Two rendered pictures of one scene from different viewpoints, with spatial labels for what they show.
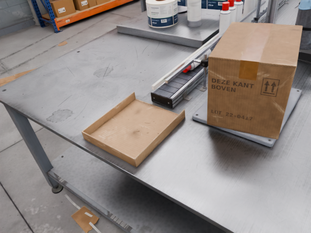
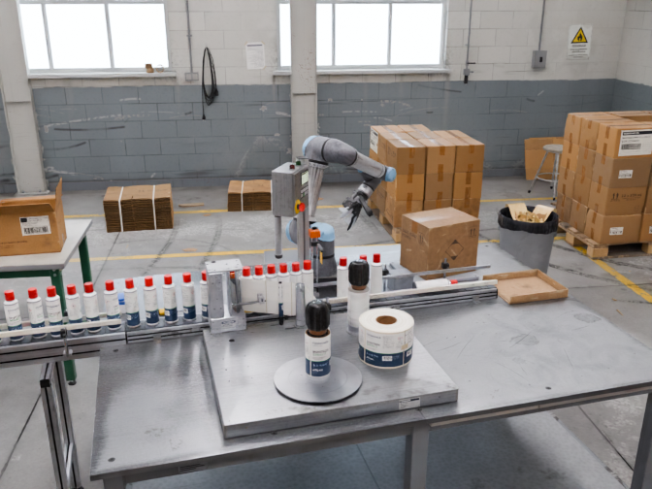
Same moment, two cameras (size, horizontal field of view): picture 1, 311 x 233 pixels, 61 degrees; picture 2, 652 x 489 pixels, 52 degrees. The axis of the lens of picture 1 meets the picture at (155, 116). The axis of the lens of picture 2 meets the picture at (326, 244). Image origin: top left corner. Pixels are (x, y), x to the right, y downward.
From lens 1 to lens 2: 390 cm
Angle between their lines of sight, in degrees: 114
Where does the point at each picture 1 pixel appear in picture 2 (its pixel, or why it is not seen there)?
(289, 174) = not seen: hidden behind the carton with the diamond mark
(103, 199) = (559, 431)
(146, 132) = (518, 284)
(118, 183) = (535, 436)
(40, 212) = not seen: outside the picture
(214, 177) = (496, 262)
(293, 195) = not seen: hidden behind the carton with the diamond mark
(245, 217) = (497, 252)
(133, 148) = (533, 281)
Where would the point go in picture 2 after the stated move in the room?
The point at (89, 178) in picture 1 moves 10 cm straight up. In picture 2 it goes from (571, 457) to (574, 439)
